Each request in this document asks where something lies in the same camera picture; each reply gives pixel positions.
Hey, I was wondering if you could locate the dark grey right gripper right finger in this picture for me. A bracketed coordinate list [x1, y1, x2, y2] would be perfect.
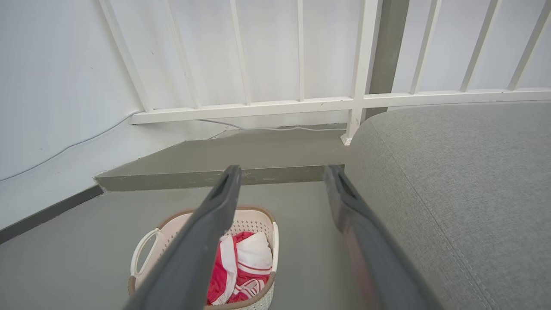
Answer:
[324, 165, 444, 310]

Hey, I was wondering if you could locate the grey fabric sofa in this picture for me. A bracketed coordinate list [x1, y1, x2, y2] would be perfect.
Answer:
[344, 102, 551, 310]

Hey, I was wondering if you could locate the red and white sports garment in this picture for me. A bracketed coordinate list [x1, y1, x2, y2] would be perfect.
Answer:
[207, 231, 273, 306]

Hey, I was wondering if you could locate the white perforated laundry basket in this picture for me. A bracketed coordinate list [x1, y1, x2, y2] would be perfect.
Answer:
[128, 206, 279, 310]

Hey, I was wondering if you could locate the thin white cable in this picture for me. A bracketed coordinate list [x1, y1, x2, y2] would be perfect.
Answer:
[0, 111, 347, 181]

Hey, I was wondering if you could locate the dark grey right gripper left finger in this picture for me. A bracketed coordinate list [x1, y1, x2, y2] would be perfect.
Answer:
[124, 165, 242, 310]

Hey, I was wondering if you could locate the white metal railing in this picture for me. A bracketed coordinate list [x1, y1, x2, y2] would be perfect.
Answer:
[98, 0, 551, 146]

